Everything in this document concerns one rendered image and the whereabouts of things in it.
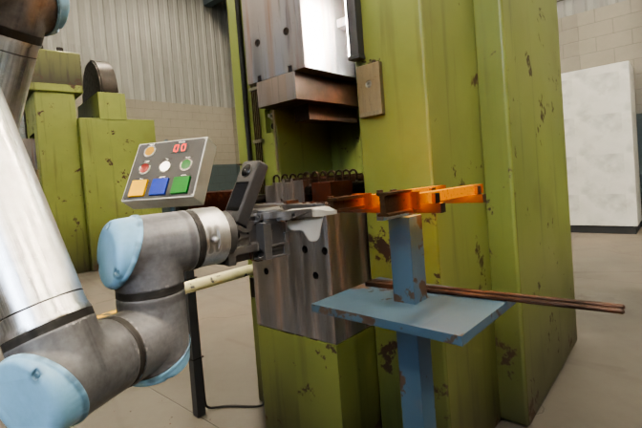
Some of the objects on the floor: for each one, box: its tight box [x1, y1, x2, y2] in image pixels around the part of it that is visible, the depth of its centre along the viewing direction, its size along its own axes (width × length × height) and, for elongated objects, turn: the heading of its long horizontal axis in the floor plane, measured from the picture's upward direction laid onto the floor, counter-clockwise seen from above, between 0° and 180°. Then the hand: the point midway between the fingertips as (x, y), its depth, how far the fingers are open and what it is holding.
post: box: [176, 206, 205, 418], centre depth 181 cm, size 4×4×108 cm
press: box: [22, 46, 162, 273], centre depth 602 cm, size 220×123×290 cm
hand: (309, 207), depth 80 cm, fingers open, 14 cm apart
